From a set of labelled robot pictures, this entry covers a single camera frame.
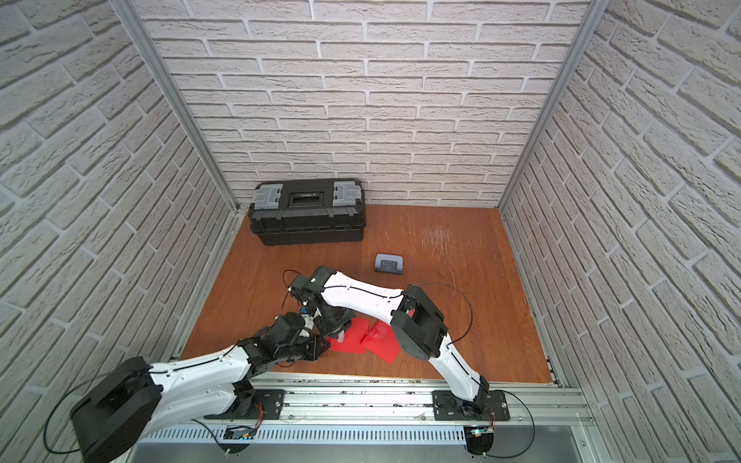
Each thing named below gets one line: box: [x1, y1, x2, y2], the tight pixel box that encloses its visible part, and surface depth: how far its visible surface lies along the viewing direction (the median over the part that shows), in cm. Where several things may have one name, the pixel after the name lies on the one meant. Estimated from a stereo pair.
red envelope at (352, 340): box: [326, 317, 370, 355], surface depth 86 cm
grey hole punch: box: [374, 252, 405, 275], surface depth 102 cm
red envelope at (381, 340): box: [360, 319, 401, 365], surface depth 87 cm
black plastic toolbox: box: [247, 178, 366, 246], surface depth 100 cm
